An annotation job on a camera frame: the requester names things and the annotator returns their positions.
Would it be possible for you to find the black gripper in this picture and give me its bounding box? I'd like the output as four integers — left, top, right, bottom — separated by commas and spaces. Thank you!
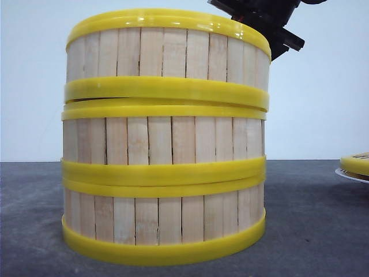
208, 0, 305, 60

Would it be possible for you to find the bamboo steamer basket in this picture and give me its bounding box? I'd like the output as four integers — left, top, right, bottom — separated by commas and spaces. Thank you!
62, 99, 266, 196
63, 9, 271, 119
62, 184, 266, 266

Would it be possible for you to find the yellow bamboo steamer lid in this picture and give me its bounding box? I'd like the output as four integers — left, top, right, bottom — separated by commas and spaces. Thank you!
340, 152, 369, 176

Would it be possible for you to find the white plate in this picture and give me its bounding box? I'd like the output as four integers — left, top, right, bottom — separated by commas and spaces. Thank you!
335, 168, 369, 184

